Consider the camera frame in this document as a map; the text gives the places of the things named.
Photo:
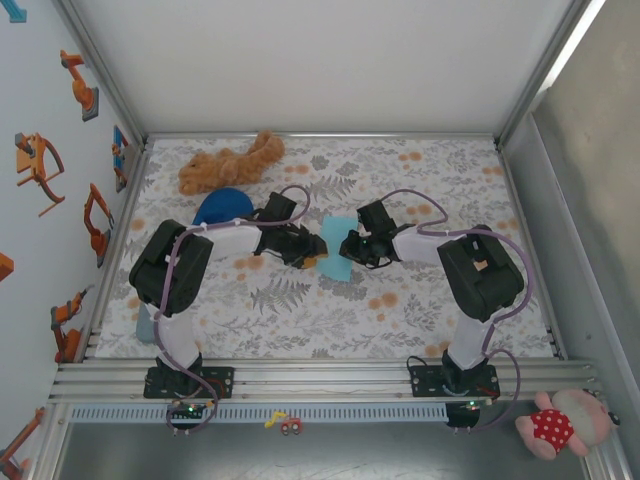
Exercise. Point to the orange gripper wall sticker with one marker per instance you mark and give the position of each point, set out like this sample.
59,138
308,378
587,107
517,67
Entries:
35,160

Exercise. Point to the blue and orange wall sticker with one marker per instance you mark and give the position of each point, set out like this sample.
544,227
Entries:
120,150

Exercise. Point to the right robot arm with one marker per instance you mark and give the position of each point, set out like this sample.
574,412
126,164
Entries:
480,272

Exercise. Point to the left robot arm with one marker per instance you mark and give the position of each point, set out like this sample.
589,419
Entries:
170,267

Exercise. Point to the small red car figure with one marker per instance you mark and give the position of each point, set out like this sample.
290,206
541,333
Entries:
291,427

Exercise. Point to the brown teddy bear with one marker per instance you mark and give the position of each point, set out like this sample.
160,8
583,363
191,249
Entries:
235,167

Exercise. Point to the orange block wall sticker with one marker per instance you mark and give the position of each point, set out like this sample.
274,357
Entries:
5,267

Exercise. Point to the pink doll red dotted dress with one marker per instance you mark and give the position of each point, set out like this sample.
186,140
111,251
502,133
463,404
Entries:
550,425

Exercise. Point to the small yellow note figure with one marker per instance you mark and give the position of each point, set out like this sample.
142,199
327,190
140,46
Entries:
275,419

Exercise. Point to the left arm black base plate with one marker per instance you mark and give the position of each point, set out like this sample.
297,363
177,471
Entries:
225,382

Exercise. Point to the floral tablecloth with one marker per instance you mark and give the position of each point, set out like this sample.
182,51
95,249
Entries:
350,325

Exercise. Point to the light blue paper sheet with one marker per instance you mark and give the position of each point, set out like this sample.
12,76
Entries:
336,265

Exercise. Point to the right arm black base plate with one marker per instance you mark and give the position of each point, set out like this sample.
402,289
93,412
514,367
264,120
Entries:
422,382

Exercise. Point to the blue cap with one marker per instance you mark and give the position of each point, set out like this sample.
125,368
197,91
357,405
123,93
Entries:
222,205

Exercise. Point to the aluminium frame rail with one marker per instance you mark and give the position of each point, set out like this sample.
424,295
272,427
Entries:
375,135
99,65
517,200
550,65
325,380
116,250

